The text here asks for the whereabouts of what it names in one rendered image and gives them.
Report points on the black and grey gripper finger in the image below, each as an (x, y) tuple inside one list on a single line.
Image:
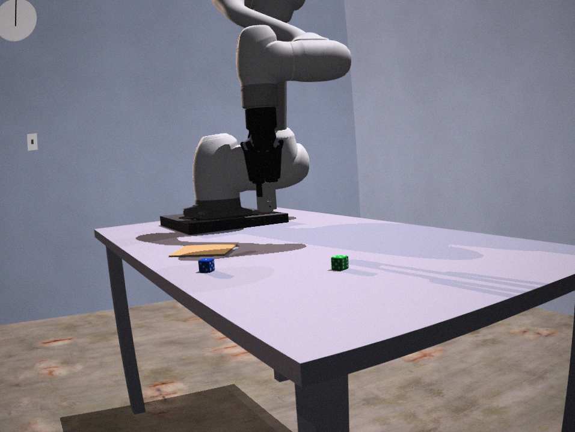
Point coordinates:
[(255, 162), (272, 168)]

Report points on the tan flat mat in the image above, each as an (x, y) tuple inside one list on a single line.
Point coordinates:
[(204, 250)]

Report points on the blue die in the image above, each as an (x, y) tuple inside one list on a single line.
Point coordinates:
[(206, 265)]

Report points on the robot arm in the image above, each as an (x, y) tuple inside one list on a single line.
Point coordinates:
[(266, 58)]

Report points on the green die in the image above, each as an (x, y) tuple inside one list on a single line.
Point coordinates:
[(339, 262)]

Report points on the white die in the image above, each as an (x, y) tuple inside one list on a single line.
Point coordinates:
[(270, 206)]

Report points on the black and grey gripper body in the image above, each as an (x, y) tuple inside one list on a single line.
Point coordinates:
[(261, 122)]

